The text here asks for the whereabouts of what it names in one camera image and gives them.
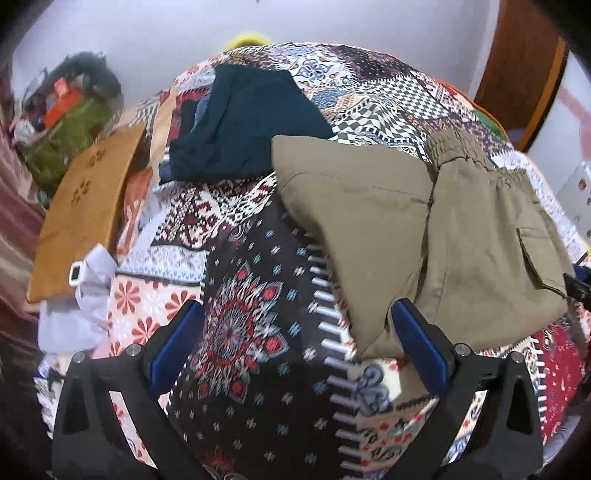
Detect patchwork patterned bedspread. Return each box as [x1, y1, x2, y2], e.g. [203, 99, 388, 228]
[49, 42, 590, 479]

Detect brown wooden door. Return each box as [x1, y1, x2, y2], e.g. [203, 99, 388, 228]
[475, 0, 569, 152]

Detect white cloth with tag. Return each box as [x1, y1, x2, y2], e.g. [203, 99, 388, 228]
[38, 244, 117, 354]

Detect orange box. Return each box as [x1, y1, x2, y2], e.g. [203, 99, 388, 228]
[43, 89, 83, 129]

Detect grey plush pillow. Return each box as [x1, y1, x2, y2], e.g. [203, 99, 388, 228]
[47, 51, 121, 99]

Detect striped red beige curtain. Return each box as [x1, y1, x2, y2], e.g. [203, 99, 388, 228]
[1, 64, 45, 348]

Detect dark navy folded garment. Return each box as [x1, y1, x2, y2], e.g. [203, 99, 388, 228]
[158, 64, 334, 183]

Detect khaki pants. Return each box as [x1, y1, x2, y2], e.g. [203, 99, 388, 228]
[271, 129, 573, 359]

